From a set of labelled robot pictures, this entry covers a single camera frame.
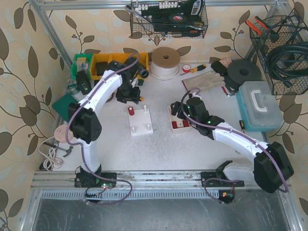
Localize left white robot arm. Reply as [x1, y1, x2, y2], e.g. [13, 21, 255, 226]
[65, 52, 143, 175]

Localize brown tape roll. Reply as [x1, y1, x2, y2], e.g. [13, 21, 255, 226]
[106, 93, 115, 103]

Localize white spring tray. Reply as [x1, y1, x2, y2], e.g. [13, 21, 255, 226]
[167, 106, 192, 134]

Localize wire basket with hose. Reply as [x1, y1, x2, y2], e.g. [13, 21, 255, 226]
[249, 14, 308, 95]

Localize glass jar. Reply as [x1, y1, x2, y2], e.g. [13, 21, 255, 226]
[66, 79, 80, 95]

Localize black plastic spool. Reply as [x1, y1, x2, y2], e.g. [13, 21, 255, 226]
[224, 59, 262, 90]

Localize red white tape roll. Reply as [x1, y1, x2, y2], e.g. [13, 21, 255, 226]
[182, 64, 191, 73]

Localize large red spring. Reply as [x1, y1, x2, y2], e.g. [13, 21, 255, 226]
[128, 106, 135, 116]

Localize black rectangular block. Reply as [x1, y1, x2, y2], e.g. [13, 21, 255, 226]
[211, 61, 228, 76]

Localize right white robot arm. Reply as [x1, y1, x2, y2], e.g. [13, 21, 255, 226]
[170, 88, 294, 193]

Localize white cord bundle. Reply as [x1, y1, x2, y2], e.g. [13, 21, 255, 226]
[38, 137, 64, 171]

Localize orange handled pliers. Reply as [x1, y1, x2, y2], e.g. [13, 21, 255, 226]
[245, 16, 269, 36]

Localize black green meter device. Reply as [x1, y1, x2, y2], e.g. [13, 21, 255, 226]
[76, 71, 92, 95]

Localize black box in bin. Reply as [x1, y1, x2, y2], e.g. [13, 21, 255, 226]
[95, 62, 108, 76]

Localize beige work glove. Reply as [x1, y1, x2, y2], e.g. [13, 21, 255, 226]
[182, 71, 225, 91]

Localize red handled hex key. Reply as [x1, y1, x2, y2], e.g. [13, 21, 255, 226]
[221, 86, 237, 97]

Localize white peg base plate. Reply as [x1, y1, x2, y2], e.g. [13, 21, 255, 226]
[128, 105, 153, 137]

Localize round sanding disc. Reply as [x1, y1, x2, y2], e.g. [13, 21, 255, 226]
[54, 124, 74, 143]

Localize teal plastic case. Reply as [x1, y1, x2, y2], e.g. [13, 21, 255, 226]
[236, 81, 283, 132]

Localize white cable coil spool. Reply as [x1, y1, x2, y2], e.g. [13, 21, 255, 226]
[150, 47, 180, 81]

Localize small yellow black screwdriver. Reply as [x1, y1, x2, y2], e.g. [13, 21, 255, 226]
[239, 120, 245, 133]

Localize small hammer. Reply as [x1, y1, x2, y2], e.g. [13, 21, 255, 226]
[43, 142, 73, 157]

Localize green foam pad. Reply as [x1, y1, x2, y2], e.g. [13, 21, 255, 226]
[52, 93, 77, 122]

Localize yellow storage bin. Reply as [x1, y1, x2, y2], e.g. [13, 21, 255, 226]
[90, 52, 149, 80]

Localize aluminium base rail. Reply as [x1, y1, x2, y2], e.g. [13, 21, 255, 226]
[31, 169, 292, 200]

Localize sandpaper sheet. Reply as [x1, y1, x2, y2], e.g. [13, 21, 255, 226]
[220, 57, 232, 68]

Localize wire basket with tools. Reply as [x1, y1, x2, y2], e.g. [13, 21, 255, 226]
[125, 0, 208, 40]

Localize black coiled hose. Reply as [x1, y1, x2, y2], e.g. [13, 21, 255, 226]
[267, 14, 308, 82]

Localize black pipe fitting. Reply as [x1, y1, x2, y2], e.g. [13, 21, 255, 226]
[138, 64, 149, 79]

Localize green storage bin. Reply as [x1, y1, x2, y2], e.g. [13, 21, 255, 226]
[71, 53, 93, 80]

